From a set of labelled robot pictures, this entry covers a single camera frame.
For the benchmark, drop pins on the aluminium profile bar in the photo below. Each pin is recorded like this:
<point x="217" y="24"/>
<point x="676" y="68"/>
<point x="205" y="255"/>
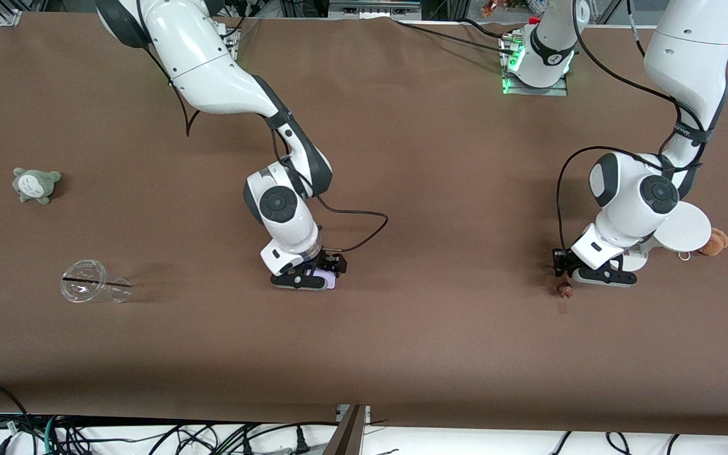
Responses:
<point x="346" y="436"/>

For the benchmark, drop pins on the black drinking straw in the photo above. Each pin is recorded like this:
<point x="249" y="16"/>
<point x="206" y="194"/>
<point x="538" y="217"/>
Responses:
<point x="95" y="281"/>

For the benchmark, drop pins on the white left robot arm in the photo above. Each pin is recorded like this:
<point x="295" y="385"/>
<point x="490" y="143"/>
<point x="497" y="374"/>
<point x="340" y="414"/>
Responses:
<point x="686" y="50"/>

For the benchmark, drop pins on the brown lion statue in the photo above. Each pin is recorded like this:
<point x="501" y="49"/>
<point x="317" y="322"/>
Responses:
<point x="565" y="289"/>

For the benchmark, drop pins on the aluminium frame post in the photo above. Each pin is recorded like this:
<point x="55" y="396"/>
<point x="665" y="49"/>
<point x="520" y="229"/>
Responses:
<point x="9" y="14"/>

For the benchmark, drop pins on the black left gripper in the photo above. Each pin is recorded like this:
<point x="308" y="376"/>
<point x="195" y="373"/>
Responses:
<point x="560" y="261"/>

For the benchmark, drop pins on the white round desk lamp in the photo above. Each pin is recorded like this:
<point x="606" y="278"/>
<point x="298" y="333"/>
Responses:
<point x="686" y="229"/>

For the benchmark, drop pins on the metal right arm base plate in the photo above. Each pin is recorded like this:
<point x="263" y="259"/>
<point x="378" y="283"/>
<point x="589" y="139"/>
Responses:
<point x="232" y="38"/>

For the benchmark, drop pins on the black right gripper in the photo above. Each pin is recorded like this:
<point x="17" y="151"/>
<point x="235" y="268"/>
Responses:
<point x="332" y="261"/>

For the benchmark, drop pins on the brown table cover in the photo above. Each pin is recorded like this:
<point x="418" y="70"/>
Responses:
<point x="433" y="158"/>

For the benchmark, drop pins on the grey-green Totoro plush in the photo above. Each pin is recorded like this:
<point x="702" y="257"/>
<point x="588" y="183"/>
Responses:
<point x="35" y="185"/>

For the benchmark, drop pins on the clear plastic cup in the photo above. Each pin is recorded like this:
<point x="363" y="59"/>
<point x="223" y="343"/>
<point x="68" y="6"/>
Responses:
<point x="86" y="281"/>

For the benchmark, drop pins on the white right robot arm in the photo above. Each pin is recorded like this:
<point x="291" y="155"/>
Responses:
<point x="212" y="69"/>

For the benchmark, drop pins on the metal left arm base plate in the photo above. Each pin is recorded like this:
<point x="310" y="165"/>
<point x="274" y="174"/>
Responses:
<point x="538" y="91"/>

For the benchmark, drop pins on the grey power strip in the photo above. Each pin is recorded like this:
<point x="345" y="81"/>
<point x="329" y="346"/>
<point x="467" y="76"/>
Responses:
<point x="373" y="7"/>

